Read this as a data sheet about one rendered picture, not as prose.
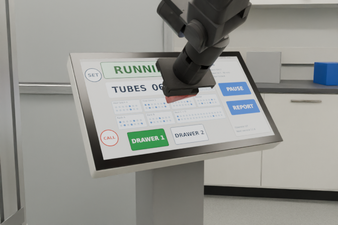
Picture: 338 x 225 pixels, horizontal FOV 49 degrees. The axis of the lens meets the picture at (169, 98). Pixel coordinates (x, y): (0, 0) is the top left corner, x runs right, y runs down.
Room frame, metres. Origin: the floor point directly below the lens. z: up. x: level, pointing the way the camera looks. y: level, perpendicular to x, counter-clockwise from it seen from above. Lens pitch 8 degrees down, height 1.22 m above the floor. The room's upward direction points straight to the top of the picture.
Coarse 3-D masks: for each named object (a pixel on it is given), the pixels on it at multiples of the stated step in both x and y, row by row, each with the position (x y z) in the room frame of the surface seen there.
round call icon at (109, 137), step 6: (102, 132) 0.80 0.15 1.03; (108, 132) 0.81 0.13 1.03; (114, 132) 0.81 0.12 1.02; (102, 138) 0.79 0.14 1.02; (108, 138) 0.80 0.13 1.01; (114, 138) 0.80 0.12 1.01; (102, 144) 0.78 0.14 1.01; (108, 144) 0.79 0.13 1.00; (114, 144) 0.79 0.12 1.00; (120, 144) 0.80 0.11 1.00
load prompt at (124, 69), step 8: (104, 64) 0.93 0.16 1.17; (112, 64) 0.94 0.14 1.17; (120, 64) 0.95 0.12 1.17; (128, 64) 0.96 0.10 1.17; (136, 64) 0.97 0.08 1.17; (144, 64) 0.98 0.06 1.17; (152, 64) 0.99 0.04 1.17; (104, 72) 0.91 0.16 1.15; (112, 72) 0.92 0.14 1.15; (120, 72) 0.93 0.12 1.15; (128, 72) 0.94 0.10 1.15; (136, 72) 0.95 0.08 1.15; (144, 72) 0.96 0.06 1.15; (152, 72) 0.97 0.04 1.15
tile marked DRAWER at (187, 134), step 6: (180, 126) 0.89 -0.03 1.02; (186, 126) 0.90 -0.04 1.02; (192, 126) 0.90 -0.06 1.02; (198, 126) 0.91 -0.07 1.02; (174, 132) 0.87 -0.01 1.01; (180, 132) 0.88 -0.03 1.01; (186, 132) 0.88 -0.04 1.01; (192, 132) 0.89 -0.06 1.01; (198, 132) 0.90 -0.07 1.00; (204, 132) 0.90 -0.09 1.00; (174, 138) 0.86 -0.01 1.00; (180, 138) 0.87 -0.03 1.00; (186, 138) 0.87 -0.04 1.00; (192, 138) 0.88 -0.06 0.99; (198, 138) 0.88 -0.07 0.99; (204, 138) 0.89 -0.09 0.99; (180, 144) 0.85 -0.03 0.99
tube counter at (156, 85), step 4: (152, 80) 0.95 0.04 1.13; (156, 80) 0.96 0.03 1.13; (160, 80) 0.96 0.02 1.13; (152, 84) 0.94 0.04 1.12; (156, 84) 0.95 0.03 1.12; (160, 84) 0.95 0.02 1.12; (152, 88) 0.94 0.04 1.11; (156, 88) 0.94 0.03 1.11; (160, 88) 0.94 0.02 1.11; (200, 88) 0.99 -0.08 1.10; (204, 88) 1.00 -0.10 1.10; (208, 88) 1.01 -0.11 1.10; (212, 88) 1.01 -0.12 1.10; (156, 92) 0.93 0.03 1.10; (160, 92) 0.94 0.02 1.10
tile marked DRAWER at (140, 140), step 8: (160, 128) 0.86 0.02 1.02; (128, 136) 0.82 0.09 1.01; (136, 136) 0.83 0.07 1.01; (144, 136) 0.83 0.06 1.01; (152, 136) 0.84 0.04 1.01; (160, 136) 0.85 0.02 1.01; (136, 144) 0.81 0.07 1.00; (144, 144) 0.82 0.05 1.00; (152, 144) 0.83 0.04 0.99; (160, 144) 0.84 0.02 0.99; (168, 144) 0.84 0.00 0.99
